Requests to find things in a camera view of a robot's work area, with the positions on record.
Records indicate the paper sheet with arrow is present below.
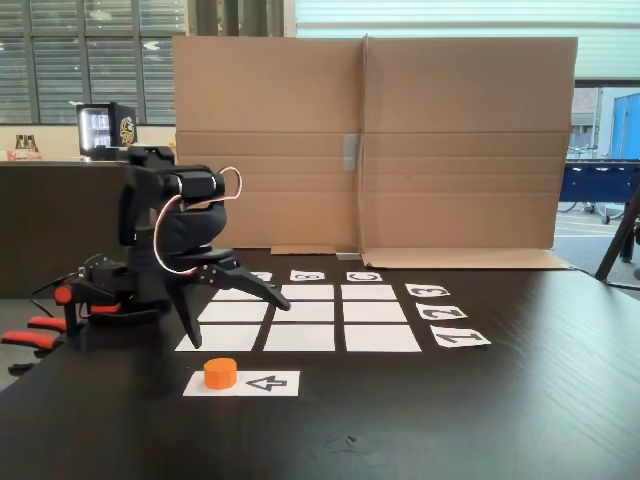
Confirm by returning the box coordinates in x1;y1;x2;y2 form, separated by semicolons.
181;369;302;399

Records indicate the black tripod leg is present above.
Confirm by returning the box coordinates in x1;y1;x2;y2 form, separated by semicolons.
593;172;640;290

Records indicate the blue container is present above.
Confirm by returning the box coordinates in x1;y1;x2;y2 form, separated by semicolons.
612;91;640;160

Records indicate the grey tape strip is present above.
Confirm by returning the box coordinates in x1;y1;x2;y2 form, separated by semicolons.
342;133;362;172

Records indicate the black mini fridge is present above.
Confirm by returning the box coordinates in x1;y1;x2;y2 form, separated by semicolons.
75;101;138;162

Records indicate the brown cardboard screen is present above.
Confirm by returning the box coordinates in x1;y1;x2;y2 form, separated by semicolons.
171;33;579;272

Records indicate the black clamp with red knob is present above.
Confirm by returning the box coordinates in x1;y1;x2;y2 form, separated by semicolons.
52;279;124;352

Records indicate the dark counter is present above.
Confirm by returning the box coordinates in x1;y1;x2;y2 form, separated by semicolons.
0;158;177;301

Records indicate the clamp with red handles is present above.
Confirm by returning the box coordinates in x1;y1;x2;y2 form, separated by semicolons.
0;314;69;379

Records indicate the red white servo cable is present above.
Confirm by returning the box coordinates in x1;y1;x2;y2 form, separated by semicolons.
153;166;243;277

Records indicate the paper sheet number 2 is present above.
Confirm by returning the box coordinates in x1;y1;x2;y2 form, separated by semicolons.
415;301;470;322

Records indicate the white nine-square grid sheet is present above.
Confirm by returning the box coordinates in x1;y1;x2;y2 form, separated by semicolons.
173;283;423;354

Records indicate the round orange token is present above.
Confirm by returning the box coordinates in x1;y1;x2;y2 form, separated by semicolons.
203;356;238;392

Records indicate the paper sheet number 1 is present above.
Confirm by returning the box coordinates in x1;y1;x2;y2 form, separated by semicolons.
428;328;493;350

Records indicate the paper sheet number 3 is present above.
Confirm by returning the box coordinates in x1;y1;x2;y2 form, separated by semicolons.
404;282;452;300

